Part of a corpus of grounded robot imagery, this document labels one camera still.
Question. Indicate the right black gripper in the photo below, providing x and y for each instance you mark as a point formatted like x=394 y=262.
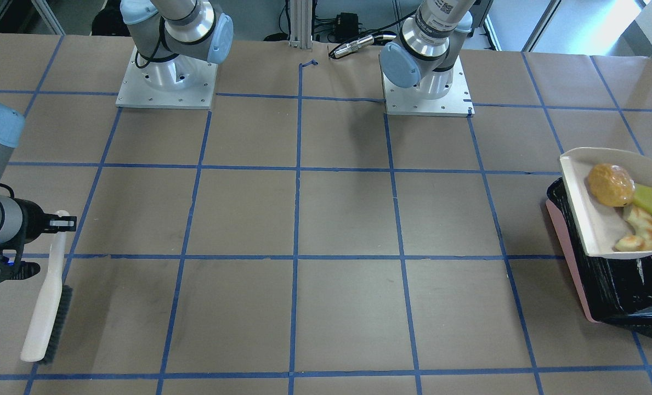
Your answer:
x=31 y=221

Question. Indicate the beige hand brush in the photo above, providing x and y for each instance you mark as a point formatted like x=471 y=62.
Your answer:
x=51 y=307

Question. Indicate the yellow-brown bread roll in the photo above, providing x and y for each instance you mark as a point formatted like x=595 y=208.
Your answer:
x=611 y=185

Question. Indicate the beige plastic dustpan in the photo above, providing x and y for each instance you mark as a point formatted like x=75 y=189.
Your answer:
x=600 y=226

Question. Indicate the yellow-green sponge wedge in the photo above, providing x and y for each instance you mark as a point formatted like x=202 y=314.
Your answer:
x=643 y=197

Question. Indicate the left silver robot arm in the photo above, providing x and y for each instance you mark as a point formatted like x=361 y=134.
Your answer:
x=423 y=54

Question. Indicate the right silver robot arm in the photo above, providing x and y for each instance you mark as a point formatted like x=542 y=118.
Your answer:
x=177 y=47

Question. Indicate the pink bin with black bag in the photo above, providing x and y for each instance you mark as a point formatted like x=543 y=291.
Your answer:
x=614 y=291

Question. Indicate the black power adapter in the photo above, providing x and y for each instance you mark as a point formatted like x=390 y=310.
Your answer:
x=346 y=25

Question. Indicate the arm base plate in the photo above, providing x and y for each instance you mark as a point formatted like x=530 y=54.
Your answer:
x=181 y=83
x=430 y=101

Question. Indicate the aluminium frame post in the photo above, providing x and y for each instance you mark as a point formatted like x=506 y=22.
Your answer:
x=301 y=24

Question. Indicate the silver cable connector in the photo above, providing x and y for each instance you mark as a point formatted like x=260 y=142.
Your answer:
x=345 y=49

